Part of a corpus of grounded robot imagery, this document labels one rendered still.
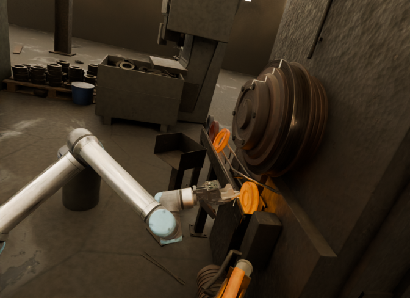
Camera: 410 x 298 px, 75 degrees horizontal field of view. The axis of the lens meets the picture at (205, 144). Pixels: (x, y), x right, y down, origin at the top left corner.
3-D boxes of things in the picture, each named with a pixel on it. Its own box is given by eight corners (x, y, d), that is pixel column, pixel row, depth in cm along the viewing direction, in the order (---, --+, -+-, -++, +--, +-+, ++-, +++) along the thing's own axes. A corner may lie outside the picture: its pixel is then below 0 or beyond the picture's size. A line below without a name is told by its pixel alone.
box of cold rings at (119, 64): (169, 113, 438) (178, 64, 407) (174, 134, 365) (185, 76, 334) (102, 103, 410) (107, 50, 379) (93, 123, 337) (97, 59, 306)
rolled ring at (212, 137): (216, 123, 198) (221, 123, 199) (212, 118, 216) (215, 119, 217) (212, 146, 203) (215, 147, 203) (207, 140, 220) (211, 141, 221)
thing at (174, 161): (165, 215, 211) (181, 132, 183) (185, 237, 195) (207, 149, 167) (141, 223, 197) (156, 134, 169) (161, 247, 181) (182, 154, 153)
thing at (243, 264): (249, 277, 96) (255, 264, 94) (241, 294, 88) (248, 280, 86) (234, 268, 98) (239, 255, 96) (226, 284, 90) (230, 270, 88)
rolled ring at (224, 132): (220, 127, 202) (223, 129, 203) (208, 149, 201) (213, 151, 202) (229, 127, 185) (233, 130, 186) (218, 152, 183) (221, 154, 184)
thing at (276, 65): (246, 146, 142) (274, 55, 124) (280, 200, 100) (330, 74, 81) (235, 144, 141) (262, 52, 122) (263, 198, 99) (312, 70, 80)
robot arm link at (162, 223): (72, 113, 118) (181, 218, 96) (85, 127, 129) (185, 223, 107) (50, 131, 115) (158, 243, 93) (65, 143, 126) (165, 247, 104)
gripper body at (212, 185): (220, 188, 115) (193, 193, 114) (222, 204, 118) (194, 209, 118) (218, 179, 122) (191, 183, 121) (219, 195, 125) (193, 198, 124)
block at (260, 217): (259, 255, 117) (277, 211, 107) (265, 271, 110) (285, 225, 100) (236, 254, 114) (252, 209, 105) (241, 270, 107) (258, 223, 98)
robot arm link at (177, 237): (157, 243, 105) (154, 212, 110) (162, 246, 115) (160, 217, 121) (180, 240, 105) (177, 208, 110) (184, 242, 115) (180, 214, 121)
